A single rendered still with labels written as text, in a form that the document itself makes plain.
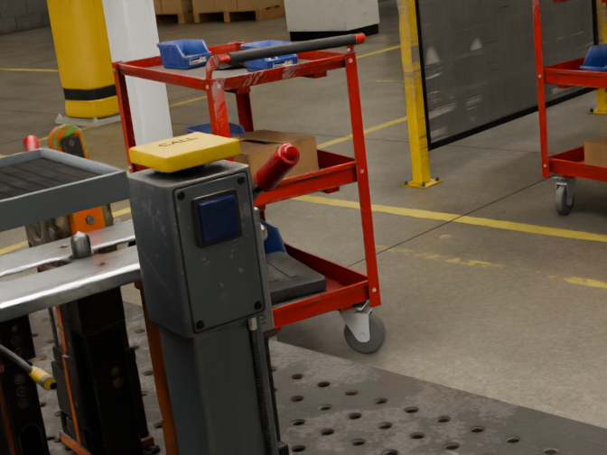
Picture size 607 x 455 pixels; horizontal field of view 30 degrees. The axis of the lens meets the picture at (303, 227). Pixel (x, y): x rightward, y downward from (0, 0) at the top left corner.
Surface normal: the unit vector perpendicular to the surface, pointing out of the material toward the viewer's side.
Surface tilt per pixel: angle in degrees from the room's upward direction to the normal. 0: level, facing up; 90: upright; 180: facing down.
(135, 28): 90
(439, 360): 0
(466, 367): 0
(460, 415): 0
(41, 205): 90
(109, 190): 90
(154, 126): 90
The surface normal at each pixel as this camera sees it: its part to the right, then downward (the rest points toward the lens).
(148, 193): -0.82, 0.25
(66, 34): -0.68, 0.28
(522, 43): 0.69, 0.11
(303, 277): -0.11, -0.96
